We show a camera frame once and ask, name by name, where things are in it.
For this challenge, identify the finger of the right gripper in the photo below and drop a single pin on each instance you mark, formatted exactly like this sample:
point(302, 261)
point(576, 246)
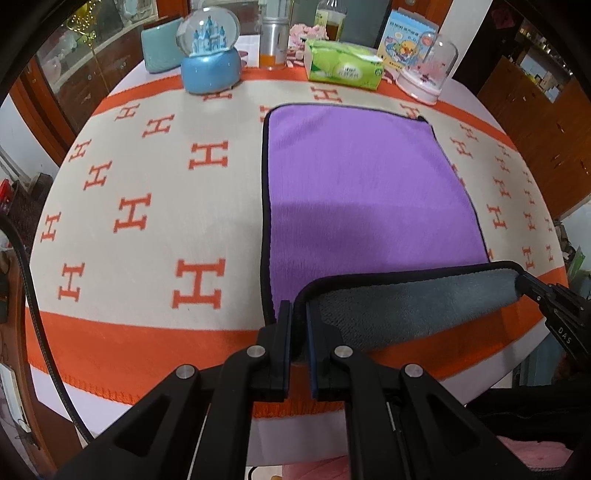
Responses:
point(533, 288)

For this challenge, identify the purple and grey towel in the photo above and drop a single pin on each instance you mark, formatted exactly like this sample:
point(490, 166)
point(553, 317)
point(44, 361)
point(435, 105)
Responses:
point(363, 214)

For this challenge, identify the green tissue pack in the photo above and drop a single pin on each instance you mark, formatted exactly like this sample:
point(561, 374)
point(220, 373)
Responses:
point(343, 64)

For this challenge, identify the pink glass dome music box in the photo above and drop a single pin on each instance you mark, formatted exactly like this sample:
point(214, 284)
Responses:
point(428, 68)

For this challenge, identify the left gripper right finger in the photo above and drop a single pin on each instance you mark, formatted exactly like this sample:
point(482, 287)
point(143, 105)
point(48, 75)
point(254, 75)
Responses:
point(401, 423)

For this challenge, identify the silver orange drink can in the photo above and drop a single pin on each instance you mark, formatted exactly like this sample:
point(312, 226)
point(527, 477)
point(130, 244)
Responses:
point(274, 23)

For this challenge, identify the glass bottle amber liquid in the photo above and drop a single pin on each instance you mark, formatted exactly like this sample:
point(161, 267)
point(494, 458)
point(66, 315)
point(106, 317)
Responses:
point(331, 15)

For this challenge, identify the teal cylindrical humidifier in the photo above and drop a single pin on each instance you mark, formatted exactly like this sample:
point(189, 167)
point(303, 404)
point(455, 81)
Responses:
point(159, 48)

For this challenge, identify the orange H-pattern table blanket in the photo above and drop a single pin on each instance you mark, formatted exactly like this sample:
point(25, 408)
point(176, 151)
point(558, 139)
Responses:
point(147, 252)

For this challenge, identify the dark wooden shelf cabinet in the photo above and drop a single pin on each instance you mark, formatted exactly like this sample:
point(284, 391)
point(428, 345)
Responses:
point(534, 94)

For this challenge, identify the pink flower ornament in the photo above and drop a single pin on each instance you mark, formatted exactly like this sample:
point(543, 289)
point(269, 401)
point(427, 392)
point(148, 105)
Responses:
point(300, 33)

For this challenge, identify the blue castle snow globe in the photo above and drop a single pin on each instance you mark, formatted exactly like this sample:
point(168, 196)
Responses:
point(207, 38)

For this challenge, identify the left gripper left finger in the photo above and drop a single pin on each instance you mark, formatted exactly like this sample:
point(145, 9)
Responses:
point(194, 424)

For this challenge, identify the blue cartoon cardboard box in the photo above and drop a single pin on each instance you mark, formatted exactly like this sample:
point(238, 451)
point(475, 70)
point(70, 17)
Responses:
point(401, 36)

